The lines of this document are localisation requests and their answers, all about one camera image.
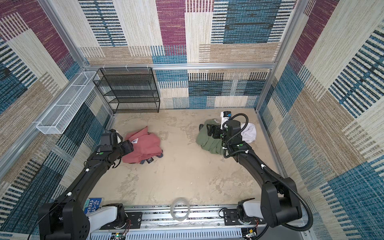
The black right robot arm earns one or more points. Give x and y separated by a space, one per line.
278 204

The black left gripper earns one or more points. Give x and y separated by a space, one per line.
128 145

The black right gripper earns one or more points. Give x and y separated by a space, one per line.
217 129

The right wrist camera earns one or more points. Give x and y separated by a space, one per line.
225 116

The olive green cloth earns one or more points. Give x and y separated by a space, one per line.
207 143

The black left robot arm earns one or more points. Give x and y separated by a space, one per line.
65 219

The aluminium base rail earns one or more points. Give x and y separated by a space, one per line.
205 222

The white cloth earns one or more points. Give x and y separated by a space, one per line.
249 134

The red patterned shirt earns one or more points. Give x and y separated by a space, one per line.
146 145

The clear tape roll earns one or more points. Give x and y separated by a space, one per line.
180 209

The black wire shelf rack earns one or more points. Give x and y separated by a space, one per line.
128 90

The colourful book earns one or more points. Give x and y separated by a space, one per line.
92 204

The white wire mesh basket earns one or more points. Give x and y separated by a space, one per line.
58 118

